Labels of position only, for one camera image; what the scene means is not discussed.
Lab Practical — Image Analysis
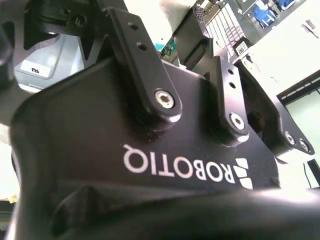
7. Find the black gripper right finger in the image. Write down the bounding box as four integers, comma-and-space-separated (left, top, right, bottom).
203, 56, 316, 165

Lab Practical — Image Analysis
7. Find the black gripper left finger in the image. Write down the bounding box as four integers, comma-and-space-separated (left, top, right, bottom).
0, 0, 183, 124

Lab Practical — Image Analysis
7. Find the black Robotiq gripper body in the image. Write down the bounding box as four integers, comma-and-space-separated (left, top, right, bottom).
4, 56, 320, 240

